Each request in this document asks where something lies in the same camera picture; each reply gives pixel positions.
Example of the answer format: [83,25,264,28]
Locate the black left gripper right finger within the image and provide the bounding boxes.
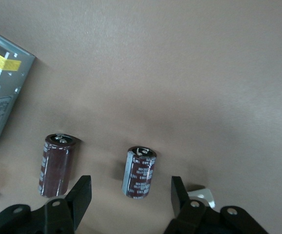
[164,175,270,234]

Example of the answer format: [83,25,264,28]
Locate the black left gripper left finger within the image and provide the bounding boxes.
[0,175,92,234]

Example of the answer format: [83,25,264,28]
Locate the long brown electrolytic capacitor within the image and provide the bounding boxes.
[38,133,81,197]

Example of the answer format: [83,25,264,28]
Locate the metal mesh power supply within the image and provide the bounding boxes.
[0,25,36,161]

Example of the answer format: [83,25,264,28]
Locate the brown table mat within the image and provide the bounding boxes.
[0,0,282,234]

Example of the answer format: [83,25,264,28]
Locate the white half-ring bracket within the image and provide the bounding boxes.
[187,186,216,209]

